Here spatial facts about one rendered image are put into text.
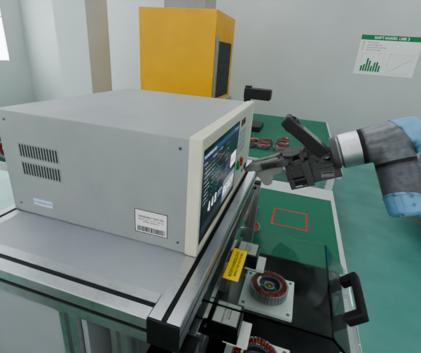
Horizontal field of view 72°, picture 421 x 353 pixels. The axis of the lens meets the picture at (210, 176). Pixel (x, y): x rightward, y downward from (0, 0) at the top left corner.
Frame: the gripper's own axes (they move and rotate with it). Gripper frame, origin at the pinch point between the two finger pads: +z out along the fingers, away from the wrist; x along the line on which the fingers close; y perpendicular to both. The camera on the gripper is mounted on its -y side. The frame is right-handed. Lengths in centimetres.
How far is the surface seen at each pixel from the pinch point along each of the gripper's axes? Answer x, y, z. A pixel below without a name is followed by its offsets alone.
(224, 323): -23.2, 25.1, 9.0
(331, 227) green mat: 57, 53, -11
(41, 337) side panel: -41, 9, 32
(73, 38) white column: 277, -149, 247
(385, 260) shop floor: 159, 149, -37
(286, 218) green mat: 57, 45, 7
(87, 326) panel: -41.3, 6.7, 19.7
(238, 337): -21.9, 30.1, 7.9
